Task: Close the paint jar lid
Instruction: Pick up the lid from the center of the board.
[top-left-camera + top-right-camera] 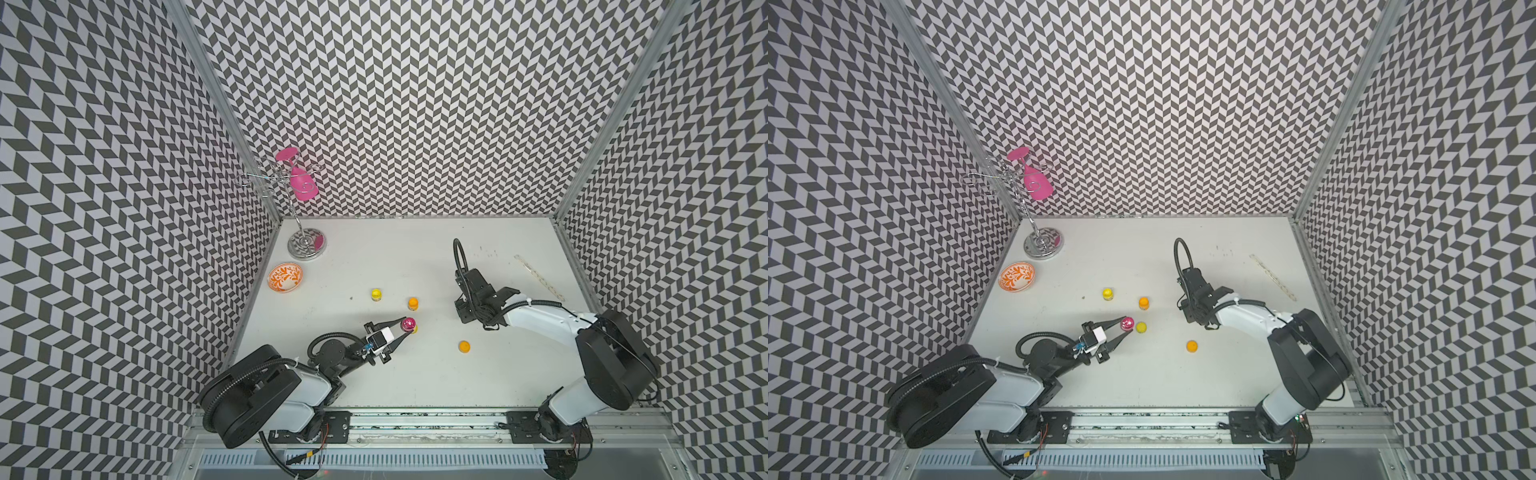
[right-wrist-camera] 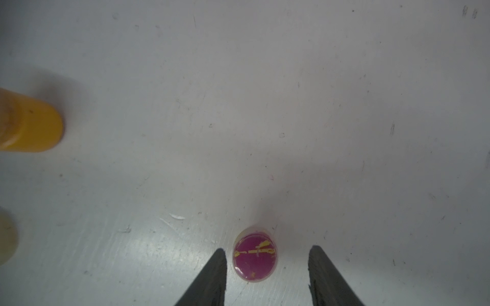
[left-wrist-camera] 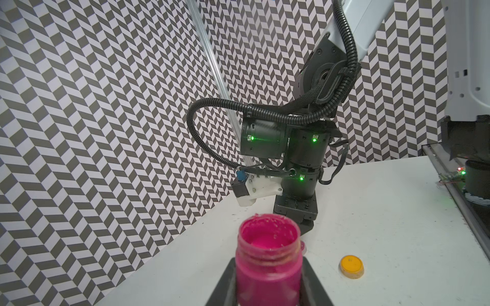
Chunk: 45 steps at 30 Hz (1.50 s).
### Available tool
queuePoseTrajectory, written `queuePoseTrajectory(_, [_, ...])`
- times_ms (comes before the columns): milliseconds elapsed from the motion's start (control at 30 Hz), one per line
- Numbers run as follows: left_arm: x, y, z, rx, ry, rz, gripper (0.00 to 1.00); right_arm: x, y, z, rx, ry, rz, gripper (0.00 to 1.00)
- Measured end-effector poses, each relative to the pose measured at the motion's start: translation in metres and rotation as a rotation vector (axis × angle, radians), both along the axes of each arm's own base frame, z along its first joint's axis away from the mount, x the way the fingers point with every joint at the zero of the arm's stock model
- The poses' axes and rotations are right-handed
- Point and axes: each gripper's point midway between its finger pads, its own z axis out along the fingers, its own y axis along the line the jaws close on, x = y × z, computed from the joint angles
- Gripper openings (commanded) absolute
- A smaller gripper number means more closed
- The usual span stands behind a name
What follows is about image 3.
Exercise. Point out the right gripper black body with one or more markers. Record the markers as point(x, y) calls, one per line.
point(302, 212)

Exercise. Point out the yellow jar lid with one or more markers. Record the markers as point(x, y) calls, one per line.
point(351, 267)

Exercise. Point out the pink paint jar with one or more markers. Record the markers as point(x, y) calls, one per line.
point(268, 261)

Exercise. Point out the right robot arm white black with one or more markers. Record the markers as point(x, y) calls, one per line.
point(301, 131)

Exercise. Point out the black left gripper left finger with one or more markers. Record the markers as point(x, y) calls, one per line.
point(225, 292)

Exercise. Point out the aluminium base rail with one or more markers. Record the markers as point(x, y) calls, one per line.
point(447, 169)

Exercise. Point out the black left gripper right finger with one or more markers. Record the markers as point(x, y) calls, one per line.
point(312, 292)

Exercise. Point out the aluminium corner post right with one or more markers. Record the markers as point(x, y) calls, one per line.
point(222, 89)

